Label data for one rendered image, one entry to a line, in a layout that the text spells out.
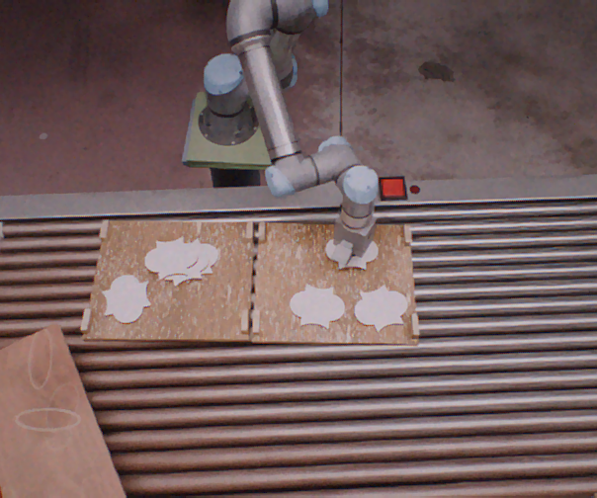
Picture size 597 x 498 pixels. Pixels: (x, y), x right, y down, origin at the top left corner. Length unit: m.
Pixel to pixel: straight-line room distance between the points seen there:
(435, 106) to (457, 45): 0.49
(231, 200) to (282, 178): 0.40
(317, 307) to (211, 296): 0.27
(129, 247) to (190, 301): 0.24
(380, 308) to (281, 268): 0.28
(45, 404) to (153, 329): 0.31
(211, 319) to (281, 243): 0.28
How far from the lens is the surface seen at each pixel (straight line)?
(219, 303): 1.61
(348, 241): 1.57
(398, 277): 1.65
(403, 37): 3.76
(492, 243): 1.79
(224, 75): 1.83
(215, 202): 1.81
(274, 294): 1.61
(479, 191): 1.89
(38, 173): 3.27
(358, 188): 1.39
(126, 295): 1.65
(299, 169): 1.44
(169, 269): 1.64
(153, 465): 1.52
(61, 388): 1.49
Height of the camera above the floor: 2.36
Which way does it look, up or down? 58 degrees down
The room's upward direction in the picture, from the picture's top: straight up
